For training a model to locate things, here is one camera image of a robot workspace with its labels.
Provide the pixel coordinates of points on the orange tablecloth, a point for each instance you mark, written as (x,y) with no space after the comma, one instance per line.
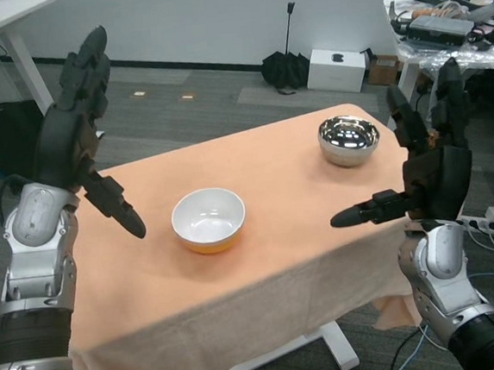
(243,246)

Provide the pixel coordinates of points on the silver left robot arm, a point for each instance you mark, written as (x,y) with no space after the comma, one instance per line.
(34,277)

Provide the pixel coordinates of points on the grey electronic device box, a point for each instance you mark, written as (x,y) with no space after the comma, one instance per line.
(438,27)

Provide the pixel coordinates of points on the white cardboard box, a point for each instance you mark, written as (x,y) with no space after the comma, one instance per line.
(336,69)

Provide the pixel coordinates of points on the white power strip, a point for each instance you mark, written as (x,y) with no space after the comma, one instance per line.
(486,220)

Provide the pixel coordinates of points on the white standing desk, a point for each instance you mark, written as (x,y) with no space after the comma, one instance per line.
(1,42)

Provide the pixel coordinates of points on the black folded umbrella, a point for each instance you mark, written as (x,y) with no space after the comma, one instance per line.
(284,71)

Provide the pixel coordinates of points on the black backpack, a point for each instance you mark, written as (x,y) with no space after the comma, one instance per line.
(5,141)

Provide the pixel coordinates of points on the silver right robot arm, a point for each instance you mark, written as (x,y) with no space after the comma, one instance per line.
(446,288)

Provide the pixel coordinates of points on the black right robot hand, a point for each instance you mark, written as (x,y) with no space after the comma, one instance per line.
(441,176)

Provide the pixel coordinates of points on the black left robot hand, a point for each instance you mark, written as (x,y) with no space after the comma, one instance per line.
(67,157)

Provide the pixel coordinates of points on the white and orange plastic bowl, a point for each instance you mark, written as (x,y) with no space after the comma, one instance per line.
(209,218)

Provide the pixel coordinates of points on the clear plastic sheet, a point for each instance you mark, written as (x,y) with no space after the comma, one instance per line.
(460,56)

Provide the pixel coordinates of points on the brown cardboard box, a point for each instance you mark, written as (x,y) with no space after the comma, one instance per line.
(384,69)

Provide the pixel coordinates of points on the white cluttered side table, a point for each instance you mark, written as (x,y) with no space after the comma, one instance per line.
(447,46)

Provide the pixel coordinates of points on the shiny steel bowl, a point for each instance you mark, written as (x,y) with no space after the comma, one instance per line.
(349,139)

